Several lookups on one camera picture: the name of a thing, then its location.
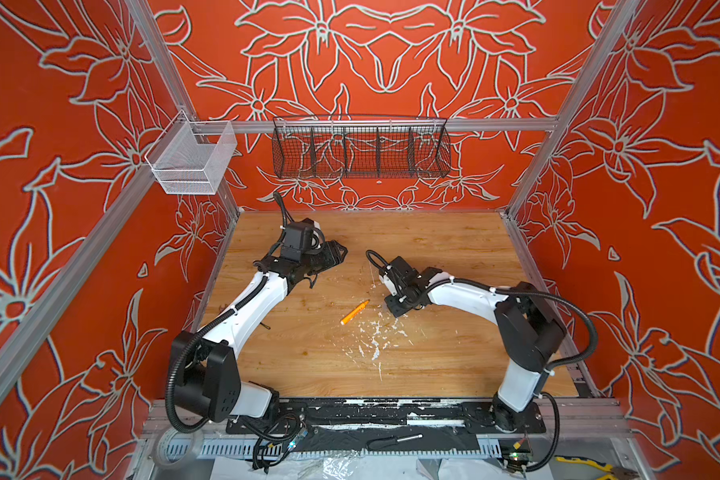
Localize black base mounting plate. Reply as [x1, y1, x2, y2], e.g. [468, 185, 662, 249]
[248, 397, 551, 458]

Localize black corrugated cable conduit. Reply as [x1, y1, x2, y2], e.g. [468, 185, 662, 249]
[365, 250, 599, 472]
[164, 191, 295, 434]

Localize yellow handled pliers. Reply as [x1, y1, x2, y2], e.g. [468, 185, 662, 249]
[554, 455, 637, 480]

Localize clear plastic bin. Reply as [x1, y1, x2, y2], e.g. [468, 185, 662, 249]
[145, 111, 238, 195]

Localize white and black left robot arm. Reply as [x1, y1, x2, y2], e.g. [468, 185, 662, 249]
[164, 218, 348, 433]

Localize orange highlighter pen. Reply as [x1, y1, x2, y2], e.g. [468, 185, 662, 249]
[340, 300, 370, 325]

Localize roll of clear tape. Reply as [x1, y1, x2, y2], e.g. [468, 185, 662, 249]
[150, 427, 204, 470]

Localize black wire basket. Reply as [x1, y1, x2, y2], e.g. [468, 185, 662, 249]
[271, 114, 452, 180]

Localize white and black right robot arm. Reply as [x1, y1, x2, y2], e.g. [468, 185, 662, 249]
[377, 257, 564, 433]

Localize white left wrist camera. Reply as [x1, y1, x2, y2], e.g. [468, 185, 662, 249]
[310, 221, 325, 249]

